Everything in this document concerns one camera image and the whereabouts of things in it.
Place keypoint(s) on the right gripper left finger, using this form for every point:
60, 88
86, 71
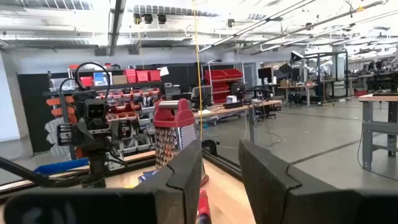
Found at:
180, 186

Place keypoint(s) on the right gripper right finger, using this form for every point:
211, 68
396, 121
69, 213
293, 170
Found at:
267, 186

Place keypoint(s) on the small red cereal box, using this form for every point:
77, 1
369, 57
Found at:
203, 203

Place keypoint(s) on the small blue cereal box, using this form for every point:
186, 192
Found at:
148, 176

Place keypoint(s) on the yellow Pops cereal box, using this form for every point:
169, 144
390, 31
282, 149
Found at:
129, 186

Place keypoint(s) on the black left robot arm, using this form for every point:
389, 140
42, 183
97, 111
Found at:
96, 168

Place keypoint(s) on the blue flat object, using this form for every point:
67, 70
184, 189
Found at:
62, 166

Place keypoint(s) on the storage rack with bins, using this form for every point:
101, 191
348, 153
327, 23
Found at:
130, 107

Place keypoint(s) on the long wooden workbench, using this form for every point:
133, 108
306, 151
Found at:
236, 107

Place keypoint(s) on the black screen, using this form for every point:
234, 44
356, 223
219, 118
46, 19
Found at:
264, 73

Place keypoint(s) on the grey leg wooden workbench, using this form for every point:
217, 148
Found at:
368, 130

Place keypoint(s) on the red bin shelf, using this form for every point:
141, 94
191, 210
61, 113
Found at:
222, 76

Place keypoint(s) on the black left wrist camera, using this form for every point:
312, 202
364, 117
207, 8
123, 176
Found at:
94, 110

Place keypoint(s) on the black aluminium table frame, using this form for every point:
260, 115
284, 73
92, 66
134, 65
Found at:
222, 166

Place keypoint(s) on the black partition wall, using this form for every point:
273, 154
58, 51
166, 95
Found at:
31, 109

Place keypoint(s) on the black camera rig frame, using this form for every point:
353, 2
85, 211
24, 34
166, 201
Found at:
346, 74

